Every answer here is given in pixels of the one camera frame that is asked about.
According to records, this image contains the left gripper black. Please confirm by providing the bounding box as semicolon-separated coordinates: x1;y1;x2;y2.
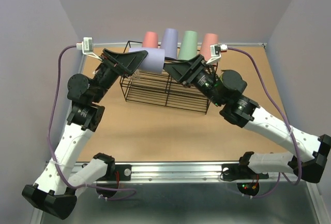
92;49;148;103

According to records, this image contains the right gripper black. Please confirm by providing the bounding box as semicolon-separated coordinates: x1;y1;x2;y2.
160;54;224;107

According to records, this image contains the clear glass cup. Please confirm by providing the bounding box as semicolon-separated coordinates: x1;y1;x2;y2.
131;70;140;80

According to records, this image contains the green plastic cup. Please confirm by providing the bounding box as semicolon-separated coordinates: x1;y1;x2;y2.
178;31;198;61

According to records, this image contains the purple plastic cup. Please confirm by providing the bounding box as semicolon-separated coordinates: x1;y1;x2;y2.
129;48;165;74
160;28;178;59

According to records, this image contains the red plastic cup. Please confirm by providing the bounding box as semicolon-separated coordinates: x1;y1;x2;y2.
142;31;158;48

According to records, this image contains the black wire dish rack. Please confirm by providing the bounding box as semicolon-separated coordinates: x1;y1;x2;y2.
119;40;219;115

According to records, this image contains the pink plastic cup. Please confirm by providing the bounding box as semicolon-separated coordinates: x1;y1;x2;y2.
200;33;219;61

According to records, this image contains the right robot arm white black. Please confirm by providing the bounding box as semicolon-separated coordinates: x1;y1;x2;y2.
163;55;330;183

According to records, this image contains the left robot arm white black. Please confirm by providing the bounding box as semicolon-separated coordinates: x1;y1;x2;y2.
22;49;148;219

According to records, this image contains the aluminium back rail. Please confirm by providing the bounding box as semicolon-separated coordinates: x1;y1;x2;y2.
93;41;267;48

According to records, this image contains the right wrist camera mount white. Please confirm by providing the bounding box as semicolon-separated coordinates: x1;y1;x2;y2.
206;44;228;65

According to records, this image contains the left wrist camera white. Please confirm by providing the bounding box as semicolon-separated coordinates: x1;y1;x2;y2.
76;37;98;58

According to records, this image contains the aluminium front rail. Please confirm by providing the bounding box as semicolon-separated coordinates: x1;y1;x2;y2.
41;159;318;184

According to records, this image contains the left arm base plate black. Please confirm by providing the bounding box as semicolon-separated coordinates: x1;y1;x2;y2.
97;163;132;181

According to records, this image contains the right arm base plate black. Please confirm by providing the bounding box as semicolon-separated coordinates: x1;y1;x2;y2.
222;163;269;181

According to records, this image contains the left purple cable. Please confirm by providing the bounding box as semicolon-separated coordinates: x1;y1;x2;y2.
46;44;138;201

